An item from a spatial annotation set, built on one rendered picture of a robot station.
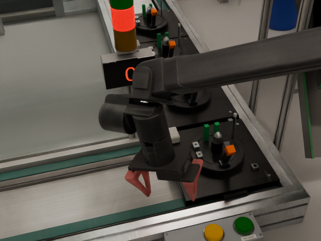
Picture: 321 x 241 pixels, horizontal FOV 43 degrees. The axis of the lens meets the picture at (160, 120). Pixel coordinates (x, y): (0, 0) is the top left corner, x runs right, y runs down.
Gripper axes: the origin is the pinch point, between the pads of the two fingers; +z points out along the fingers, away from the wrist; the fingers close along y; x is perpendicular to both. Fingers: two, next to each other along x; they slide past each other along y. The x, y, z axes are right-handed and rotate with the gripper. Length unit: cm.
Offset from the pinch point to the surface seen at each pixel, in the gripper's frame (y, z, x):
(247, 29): 8, 12, -117
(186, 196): 2.3, 11.3, -10.9
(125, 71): 14.4, -17.4, -20.4
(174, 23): 30, -2, -92
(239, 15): 13, 10, -129
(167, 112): 16.0, 5.7, -38.8
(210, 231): -5.2, 13.5, -3.3
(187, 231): -0.1, 13.6, -2.6
